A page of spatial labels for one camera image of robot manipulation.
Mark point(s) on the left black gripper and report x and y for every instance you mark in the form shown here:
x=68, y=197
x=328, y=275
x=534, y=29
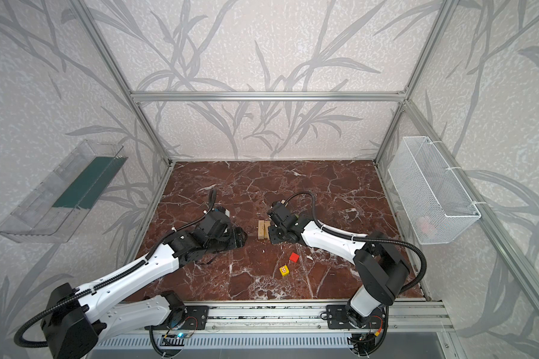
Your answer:
x=233, y=235

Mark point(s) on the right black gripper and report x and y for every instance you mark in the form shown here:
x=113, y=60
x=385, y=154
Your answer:
x=276, y=231

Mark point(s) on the wood block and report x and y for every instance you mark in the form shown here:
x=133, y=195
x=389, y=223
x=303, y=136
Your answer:
x=267, y=225
x=262, y=229

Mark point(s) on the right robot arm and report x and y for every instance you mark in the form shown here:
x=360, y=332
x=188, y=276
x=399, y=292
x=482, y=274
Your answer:
x=382, y=268

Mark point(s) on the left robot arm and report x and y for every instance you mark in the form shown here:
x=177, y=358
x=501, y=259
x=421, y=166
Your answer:
x=67, y=330

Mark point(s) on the red cube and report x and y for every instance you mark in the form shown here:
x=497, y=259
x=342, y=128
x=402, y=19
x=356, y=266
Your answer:
x=294, y=258

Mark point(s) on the yellow dice cube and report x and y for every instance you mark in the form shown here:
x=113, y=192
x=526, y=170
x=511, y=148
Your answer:
x=284, y=270

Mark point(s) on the left circuit board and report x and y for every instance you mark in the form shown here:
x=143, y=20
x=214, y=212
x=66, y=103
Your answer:
x=176, y=339

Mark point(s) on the right wiring bundle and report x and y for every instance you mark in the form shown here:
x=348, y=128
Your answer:
x=364, y=341

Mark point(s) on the clear plastic bin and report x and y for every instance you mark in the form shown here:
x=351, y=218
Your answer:
x=53, y=211

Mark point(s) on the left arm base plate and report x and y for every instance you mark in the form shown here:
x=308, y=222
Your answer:
x=191, y=318

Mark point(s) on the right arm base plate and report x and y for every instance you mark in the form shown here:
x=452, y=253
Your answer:
x=343, y=317

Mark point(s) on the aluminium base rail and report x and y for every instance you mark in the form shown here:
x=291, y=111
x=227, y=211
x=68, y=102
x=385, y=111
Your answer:
x=265, y=317

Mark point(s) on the white wire basket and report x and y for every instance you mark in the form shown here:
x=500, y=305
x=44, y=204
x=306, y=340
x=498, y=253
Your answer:
x=437, y=205

